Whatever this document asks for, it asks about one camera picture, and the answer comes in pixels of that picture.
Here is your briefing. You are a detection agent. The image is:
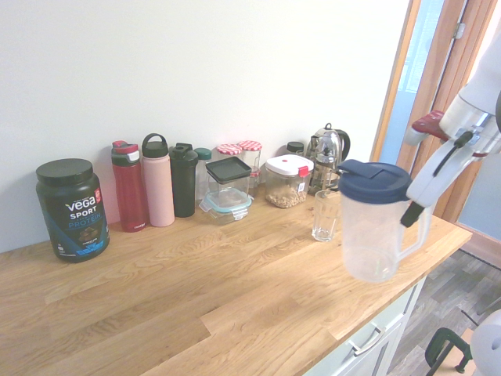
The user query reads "glass and chrome French press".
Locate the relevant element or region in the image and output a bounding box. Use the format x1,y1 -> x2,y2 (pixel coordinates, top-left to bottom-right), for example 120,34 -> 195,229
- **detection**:
308,135 -> 344,196

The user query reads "clear drinking glass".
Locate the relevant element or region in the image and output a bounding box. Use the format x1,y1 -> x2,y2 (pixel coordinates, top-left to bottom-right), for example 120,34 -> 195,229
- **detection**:
311,190 -> 344,243

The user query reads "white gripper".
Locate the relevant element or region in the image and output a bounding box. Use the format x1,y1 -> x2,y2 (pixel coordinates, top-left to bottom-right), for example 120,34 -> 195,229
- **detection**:
399,132 -> 501,229

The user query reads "glass container with teal lid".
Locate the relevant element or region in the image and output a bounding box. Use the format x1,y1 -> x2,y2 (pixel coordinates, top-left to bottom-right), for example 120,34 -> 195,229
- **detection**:
198,188 -> 254,226

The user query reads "white kitchen cabinet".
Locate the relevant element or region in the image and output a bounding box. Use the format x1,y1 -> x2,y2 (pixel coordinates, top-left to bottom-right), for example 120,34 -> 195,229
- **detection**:
305,273 -> 427,376

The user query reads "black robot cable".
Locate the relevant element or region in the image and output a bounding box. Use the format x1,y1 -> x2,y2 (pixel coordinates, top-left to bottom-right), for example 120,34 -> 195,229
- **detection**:
433,131 -> 474,176

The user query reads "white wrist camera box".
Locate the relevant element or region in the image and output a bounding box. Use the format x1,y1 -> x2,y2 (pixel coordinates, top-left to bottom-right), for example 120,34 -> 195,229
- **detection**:
404,110 -> 449,146

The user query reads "cereal container with white lid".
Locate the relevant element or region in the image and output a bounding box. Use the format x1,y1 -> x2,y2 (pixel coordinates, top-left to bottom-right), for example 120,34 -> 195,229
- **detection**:
265,154 -> 315,209

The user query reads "black Vega protein tub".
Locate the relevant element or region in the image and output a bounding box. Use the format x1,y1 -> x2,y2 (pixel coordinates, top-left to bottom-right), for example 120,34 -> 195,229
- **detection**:
34,158 -> 111,264

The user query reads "clear pitcher with blue lid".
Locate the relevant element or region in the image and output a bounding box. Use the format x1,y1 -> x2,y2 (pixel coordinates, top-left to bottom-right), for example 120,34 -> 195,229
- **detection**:
337,158 -> 434,284

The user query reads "wooden door frame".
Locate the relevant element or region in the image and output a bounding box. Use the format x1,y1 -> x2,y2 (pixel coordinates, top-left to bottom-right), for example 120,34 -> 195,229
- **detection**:
369,0 -> 501,271

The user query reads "red water bottle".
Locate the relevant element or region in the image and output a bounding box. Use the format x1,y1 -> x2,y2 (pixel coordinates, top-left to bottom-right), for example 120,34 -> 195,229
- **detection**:
110,140 -> 150,233

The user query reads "metal drawer handle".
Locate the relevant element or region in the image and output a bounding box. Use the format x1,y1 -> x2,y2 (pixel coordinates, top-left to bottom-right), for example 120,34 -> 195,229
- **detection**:
347,327 -> 387,356

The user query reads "green C clamp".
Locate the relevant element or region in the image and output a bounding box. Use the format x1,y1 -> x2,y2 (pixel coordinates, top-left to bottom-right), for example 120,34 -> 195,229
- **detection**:
424,327 -> 474,376

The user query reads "pink bottle with black cap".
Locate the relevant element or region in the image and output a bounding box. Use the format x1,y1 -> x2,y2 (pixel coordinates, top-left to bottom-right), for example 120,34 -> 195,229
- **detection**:
141,132 -> 176,228

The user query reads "jar with red checkered lid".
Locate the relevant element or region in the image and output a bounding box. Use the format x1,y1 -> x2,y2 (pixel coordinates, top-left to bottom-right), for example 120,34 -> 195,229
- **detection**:
237,139 -> 263,175
217,143 -> 244,162

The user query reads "clear jar with green lid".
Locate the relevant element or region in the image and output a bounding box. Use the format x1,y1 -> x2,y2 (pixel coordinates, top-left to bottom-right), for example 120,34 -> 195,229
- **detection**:
193,147 -> 213,204

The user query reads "chrome kettle with black handle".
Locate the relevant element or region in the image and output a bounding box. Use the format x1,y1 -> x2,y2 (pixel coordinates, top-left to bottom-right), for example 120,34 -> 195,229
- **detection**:
307,122 -> 352,177

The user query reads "black shaker bottle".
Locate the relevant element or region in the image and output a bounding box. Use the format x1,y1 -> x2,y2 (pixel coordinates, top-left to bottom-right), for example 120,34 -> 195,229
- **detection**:
168,143 -> 199,219

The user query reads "square container with black lid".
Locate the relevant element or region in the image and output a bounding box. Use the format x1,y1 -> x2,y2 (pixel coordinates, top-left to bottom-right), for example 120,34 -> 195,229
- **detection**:
205,157 -> 253,199

